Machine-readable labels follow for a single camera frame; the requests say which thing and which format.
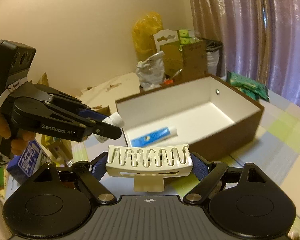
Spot purple curtain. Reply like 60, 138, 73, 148
190, 0, 300, 106

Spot brown cardboard carton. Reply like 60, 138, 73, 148
153, 29, 207, 79

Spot checkered tablecloth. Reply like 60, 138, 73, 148
71, 91, 300, 234

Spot white paper bag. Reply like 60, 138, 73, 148
203, 38, 223, 76

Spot blue printed box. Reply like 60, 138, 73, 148
6, 140, 51, 185

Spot blue cream tube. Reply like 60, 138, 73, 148
130, 126, 178, 147

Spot person left hand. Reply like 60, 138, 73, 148
0, 113, 36, 155

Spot crumpled silver bag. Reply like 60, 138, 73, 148
135, 50, 165, 91

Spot white hair claw clip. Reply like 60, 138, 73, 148
106, 144, 193, 192

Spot yellow plastic bag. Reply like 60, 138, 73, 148
132, 11, 163, 61

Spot white pill bottle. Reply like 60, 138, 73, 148
94, 112, 124, 143

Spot brown cardboard storage box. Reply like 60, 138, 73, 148
115, 74, 264, 161

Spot green wet wipe packets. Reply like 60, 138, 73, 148
226, 71, 269, 102

